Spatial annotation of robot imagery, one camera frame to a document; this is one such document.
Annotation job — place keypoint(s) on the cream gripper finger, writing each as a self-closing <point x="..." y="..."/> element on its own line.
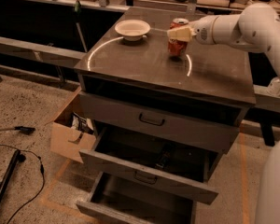
<point x="182" y="33"/>

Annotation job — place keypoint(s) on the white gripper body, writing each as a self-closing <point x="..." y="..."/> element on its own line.
<point x="202" y="29"/>

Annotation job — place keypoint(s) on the red coke can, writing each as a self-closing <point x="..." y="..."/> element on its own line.
<point x="176" y="48"/>

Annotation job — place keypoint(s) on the grey drawer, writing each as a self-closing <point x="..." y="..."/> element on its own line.
<point x="115" y="200"/>
<point x="132" y="156"/>
<point x="189" y="131"/>

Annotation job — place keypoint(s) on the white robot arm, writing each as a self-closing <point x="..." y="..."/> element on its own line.
<point x="256" y="29"/>

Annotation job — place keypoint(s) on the grey drawer cabinet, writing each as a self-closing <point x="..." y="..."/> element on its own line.
<point x="212" y="83"/>

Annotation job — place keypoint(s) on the grey top drawer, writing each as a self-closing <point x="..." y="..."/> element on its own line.
<point x="189" y="131"/>

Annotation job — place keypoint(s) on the dark object in middle drawer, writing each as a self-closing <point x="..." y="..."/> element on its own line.
<point x="165" y="156"/>

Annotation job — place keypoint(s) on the grey bottom drawer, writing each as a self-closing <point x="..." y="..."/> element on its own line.
<point x="115" y="200"/>

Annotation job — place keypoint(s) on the white bowl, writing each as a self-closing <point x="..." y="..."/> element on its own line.
<point x="132" y="30"/>

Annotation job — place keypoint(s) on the clear plastic bottle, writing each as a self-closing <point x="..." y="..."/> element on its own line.
<point x="274" y="87"/>

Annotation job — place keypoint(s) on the cardboard box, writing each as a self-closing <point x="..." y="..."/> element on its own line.
<point x="65" y="140"/>

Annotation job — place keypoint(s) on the black-tipped tool on floor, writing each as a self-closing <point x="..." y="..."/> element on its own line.
<point x="21" y="129"/>

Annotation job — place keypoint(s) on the black bar on floor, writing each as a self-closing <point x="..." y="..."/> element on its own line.
<point x="9" y="172"/>

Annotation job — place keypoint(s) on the green-handled stick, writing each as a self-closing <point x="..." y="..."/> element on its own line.
<point x="77" y="11"/>

